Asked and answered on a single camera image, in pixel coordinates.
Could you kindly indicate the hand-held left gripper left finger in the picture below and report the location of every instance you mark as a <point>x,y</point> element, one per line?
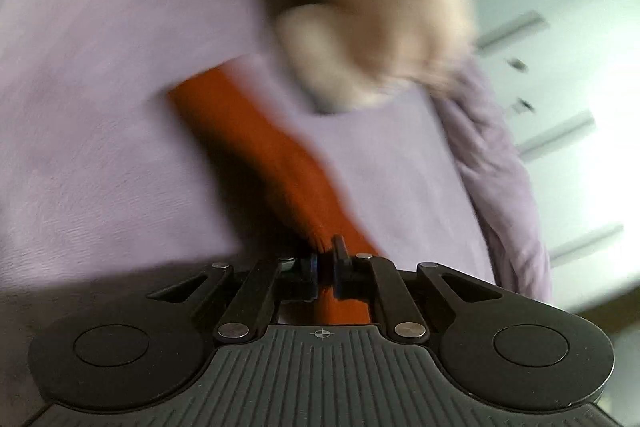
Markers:
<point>312,273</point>

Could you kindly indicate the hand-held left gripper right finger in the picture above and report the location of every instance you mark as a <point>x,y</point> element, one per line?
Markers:
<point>339,274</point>

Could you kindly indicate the red knit sweater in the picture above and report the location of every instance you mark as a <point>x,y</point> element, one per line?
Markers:
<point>260,147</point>

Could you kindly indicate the purple duvet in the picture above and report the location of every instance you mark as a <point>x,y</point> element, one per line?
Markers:
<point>500,187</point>

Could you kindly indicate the purple bed sheet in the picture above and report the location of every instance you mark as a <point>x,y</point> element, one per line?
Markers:
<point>100,107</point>

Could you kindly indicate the beige plush toy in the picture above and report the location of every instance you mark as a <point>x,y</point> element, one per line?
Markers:
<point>370,7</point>

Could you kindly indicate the white wardrobe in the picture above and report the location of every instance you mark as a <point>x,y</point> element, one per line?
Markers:
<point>565,107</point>

